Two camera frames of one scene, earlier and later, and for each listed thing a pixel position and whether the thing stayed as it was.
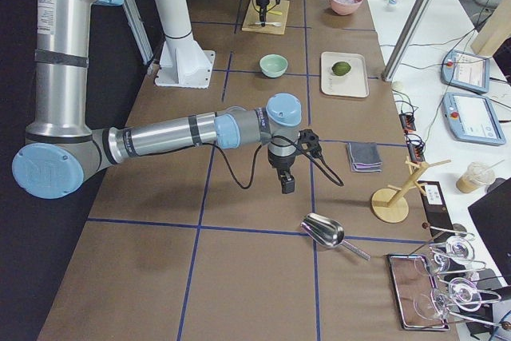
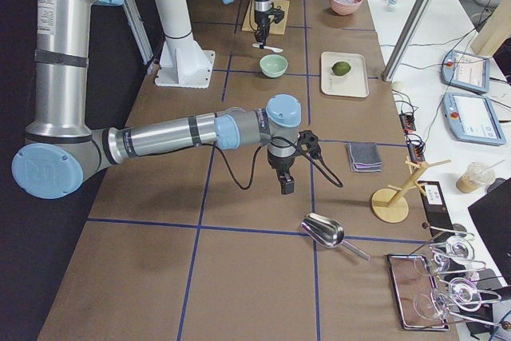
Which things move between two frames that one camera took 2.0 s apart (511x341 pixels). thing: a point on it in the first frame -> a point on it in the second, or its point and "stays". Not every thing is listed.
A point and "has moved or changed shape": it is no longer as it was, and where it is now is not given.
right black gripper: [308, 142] stays
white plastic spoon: [276, 24] has moved or changed shape
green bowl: [273, 65] stays
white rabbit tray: [354, 84] stays
